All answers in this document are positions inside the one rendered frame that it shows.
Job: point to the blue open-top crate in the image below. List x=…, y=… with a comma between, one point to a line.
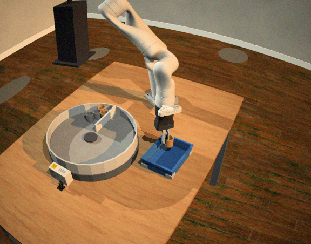
x=166, y=161

